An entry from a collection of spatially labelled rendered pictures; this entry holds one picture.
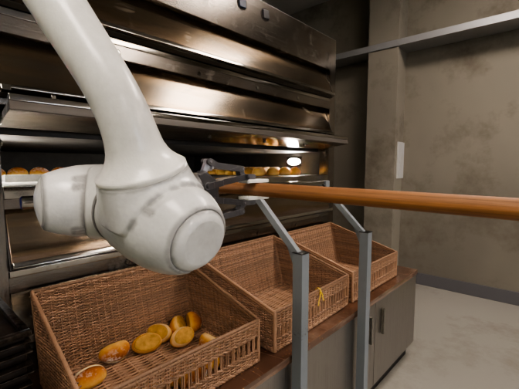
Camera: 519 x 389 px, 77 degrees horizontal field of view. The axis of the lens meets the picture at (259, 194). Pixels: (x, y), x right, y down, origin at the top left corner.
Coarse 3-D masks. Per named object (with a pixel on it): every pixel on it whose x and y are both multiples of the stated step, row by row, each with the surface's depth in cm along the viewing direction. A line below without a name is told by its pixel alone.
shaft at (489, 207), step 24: (240, 192) 75; (264, 192) 69; (288, 192) 65; (312, 192) 61; (336, 192) 58; (360, 192) 55; (384, 192) 53; (408, 192) 51; (480, 216) 44; (504, 216) 42
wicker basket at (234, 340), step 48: (48, 288) 104; (96, 288) 114; (144, 288) 126; (192, 288) 135; (48, 336) 87; (96, 336) 110; (240, 336) 102; (48, 384) 91; (144, 384) 80; (192, 384) 91
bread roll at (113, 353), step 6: (120, 342) 109; (126, 342) 110; (108, 348) 105; (114, 348) 106; (120, 348) 107; (126, 348) 109; (102, 354) 104; (108, 354) 105; (114, 354) 105; (120, 354) 107; (126, 354) 109; (102, 360) 105; (108, 360) 105; (114, 360) 106
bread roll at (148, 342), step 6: (144, 336) 113; (150, 336) 113; (156, 336) 114; (138, 342) 111; (144, 342) 112; (150, 342) 112; (156, 342) 113; (132, 348) 110; (138, 348) 110; (144, 348) 111; (150, 348) 111; (156, 348) 113
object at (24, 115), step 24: (0, 120) 94; (24, 120) 95; (48, 120) 97; (72, 120) 100; (96, 120) 103; (168, 120) 118; (264, 144) 182; (288, 144) 191; (312, 144) 201; (336, 144) 212
